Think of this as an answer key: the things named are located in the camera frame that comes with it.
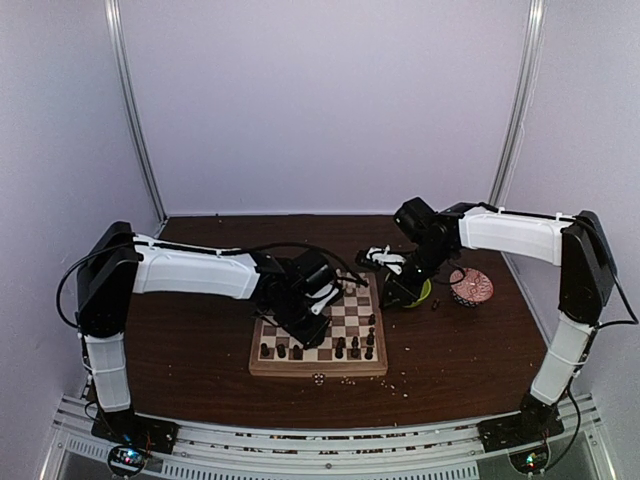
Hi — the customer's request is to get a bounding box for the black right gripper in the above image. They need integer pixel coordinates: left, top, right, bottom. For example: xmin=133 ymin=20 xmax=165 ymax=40
xmin=379 ymin=240 xmax=454 ymax=310

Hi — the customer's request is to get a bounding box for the dark king chess piece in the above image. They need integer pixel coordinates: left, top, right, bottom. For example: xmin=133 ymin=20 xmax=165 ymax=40
xmin=334 ymin=337 xmax=345 ymax=359

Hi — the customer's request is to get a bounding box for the dark knight chess piece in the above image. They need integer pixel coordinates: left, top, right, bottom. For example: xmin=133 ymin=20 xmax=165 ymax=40
xmin=349 ymin=335 xmax=361 ymax=360

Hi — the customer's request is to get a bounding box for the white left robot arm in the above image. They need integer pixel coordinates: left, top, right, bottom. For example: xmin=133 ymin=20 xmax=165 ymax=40
xmin=69 ymin=221 xmax=343 ymax=444

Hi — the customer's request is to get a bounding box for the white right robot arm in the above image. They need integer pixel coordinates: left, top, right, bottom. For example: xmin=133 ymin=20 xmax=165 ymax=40
xmin=365 ymin=197 xmax=617 ymax=442

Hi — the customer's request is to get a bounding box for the row of white chess pieces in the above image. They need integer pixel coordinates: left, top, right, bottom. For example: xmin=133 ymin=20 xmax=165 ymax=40
xmin=338 ymin=276 xmax=369 ymax=295

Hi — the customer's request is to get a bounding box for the wooden chess board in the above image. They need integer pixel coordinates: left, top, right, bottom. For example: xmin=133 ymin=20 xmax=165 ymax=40
xmin=248 ymin=273 xmax=388 ymax=382

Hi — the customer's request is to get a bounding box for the lime green bowl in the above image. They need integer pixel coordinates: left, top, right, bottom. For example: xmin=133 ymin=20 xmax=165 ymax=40
xmin=405 ymin=279 xmax=432 ymax=308

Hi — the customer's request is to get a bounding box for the red patterned bowl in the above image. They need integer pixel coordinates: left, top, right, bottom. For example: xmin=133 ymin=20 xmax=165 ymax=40
xmin=449 ymin=268 xmax=494 ymax=308

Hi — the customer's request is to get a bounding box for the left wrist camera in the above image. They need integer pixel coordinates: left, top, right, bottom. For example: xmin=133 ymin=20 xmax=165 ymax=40
xmin=306 ymin=282 xmax=343 ymax=315

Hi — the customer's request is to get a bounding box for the aluminium front frame rail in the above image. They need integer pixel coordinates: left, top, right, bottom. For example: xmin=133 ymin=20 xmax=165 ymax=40
xmin=35 ymin=395 xmax=621 ymax=479

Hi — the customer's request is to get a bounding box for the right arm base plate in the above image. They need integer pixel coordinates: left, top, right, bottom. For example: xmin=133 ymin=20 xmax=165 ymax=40
xmin=477 ymin=413 xmax=565 ymax=453

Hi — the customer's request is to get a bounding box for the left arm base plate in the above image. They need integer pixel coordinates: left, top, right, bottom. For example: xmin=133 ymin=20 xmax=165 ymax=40
xmin=91 ymin=415 xmax=179 ymax=454

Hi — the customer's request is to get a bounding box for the right aluminium corner post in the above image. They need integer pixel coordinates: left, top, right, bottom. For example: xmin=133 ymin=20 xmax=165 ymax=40
xmin=489 ymin=0 xmax=547 ymax=206

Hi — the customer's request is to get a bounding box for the aluminium corner post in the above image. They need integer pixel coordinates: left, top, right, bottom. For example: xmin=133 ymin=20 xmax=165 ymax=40
xmin=489 ymin=0 xmax=547 ymax=206
xmin=104 ymin=0 xmax=169 ymax=225

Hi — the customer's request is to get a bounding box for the left aluminium corner post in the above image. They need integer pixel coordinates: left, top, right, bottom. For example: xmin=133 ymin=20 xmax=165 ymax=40
xmin=104 ymin=0 xmax=169 ymax=225

